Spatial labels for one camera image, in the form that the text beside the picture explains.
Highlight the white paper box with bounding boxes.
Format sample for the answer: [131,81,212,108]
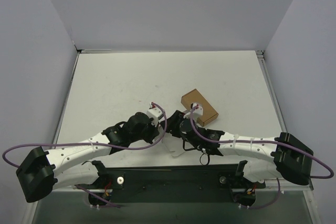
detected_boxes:
[154,133,187,160]

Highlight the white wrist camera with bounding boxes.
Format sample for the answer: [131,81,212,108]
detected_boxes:
[183,103,204,120]
[146,103,163,126]

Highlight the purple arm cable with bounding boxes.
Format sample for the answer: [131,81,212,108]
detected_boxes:
[2,102,169,209]
[190,104,334,210]

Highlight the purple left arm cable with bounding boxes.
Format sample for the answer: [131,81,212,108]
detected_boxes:
[2,102,169,209]

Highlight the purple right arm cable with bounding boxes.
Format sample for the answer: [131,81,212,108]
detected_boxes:
[190,104,334,210]

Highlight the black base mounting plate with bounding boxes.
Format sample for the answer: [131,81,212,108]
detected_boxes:
[81,162,266,204]

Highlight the aluminium table frame rail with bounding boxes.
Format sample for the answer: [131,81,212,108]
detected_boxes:
[256,50,313,190]

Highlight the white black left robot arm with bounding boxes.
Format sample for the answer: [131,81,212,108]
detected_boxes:
[16,109,166,202]

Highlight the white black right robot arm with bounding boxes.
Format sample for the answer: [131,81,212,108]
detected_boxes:
[160,110,313,186]

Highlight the brown folded cardboard box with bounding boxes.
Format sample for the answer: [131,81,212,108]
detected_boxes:
[181,89,218,126]

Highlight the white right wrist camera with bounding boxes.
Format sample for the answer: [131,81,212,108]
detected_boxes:
[183,103,204,120]

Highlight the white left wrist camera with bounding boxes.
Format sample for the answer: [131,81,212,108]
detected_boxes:
[146,103,163,126]

